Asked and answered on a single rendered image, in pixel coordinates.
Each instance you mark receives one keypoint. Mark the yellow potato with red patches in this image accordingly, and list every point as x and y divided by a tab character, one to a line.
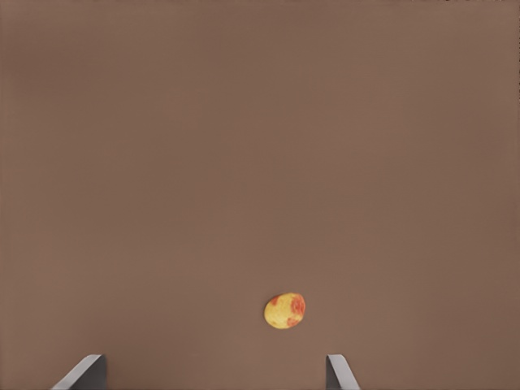
283	310

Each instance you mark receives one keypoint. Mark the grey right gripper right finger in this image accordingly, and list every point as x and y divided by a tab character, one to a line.
339	375

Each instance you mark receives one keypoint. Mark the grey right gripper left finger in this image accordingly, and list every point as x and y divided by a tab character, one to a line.
85	375

